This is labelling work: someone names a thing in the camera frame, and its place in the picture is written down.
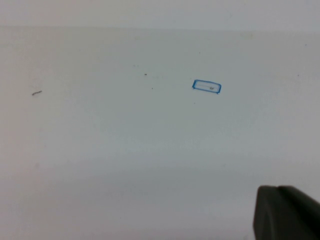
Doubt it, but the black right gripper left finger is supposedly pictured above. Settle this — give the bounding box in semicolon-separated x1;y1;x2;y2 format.
253;185;308;240

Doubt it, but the blue outlined rectangle mark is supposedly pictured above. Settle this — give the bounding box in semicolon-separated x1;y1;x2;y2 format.
191;79;223;95

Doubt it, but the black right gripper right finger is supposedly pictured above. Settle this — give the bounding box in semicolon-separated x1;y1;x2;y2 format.
276;184;320;240

